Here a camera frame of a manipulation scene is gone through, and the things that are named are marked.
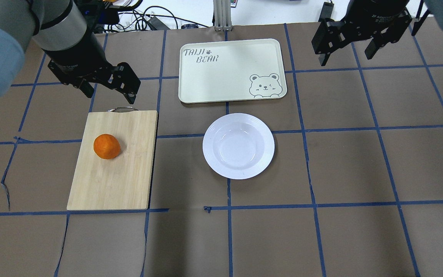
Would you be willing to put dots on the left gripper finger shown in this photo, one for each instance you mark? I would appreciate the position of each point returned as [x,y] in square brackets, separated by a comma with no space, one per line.
[85,87]
[125,81]

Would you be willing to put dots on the orange fruit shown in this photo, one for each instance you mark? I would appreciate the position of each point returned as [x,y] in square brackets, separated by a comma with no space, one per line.
[106,146]

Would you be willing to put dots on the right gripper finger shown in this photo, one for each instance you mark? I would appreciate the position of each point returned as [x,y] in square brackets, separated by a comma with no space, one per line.
[330,36]
[392,33]

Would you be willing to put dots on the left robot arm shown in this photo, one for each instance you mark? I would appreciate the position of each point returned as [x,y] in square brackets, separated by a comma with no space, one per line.
[61,30]

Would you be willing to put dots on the cream bear tray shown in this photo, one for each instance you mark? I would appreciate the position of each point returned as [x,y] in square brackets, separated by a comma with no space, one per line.
[231,71]

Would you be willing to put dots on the black power adapter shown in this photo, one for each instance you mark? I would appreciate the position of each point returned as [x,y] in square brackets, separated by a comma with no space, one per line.
[326,10]

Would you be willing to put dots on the white round plate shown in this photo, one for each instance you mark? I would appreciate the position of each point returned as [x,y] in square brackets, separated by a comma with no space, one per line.
[238,146]

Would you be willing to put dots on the aluminium frame post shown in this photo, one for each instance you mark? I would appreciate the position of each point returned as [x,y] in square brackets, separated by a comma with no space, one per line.
[222,15]

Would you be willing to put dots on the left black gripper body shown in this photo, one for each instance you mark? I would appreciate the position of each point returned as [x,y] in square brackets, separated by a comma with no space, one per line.
[76,51]

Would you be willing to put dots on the wooden cutting board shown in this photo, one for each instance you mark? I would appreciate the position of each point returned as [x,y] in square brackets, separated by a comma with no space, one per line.
[121,183]

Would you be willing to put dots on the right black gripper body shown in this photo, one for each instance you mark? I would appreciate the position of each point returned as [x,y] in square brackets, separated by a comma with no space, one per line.
[375,10]

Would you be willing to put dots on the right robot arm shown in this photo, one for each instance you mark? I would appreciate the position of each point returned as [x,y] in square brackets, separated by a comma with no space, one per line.
[426,8]

